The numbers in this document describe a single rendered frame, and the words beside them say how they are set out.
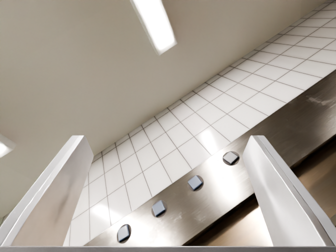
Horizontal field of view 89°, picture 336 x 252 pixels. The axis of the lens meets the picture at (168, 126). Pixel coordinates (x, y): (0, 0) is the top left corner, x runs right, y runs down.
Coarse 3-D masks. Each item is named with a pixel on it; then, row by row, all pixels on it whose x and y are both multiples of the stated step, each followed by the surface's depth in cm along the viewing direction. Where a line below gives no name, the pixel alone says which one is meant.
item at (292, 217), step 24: (264, 144) 9; (264, 168) 9; (288, 168) 8; (264, 192) 9; (288, 192) 7; (264, 216) 9; (288, 216) 7; (312, 216) 6; (288, 240) 7; (312, 240) 6
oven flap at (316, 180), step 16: (320, 160) 56; (304, 176) 55; (320, 176) 52; (320, 192) 48; (240, 208) 57; (256, 208) 54; (224, 224) 56; (240, 224) 53; (256, 224) 51; (208, 240) 54; (224, 240) 52; (240, 240) 49; (256, 240) 47
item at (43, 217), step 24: (72, 144) 9; (48, 168) 8; (72, 168) 9; (48, 192) 7; (72, 192) 9; (24, 216) 6; (48, 216) 7; (72, 216) 9; (0, 240) 6; (24, 240) 6; (48, 240) 7
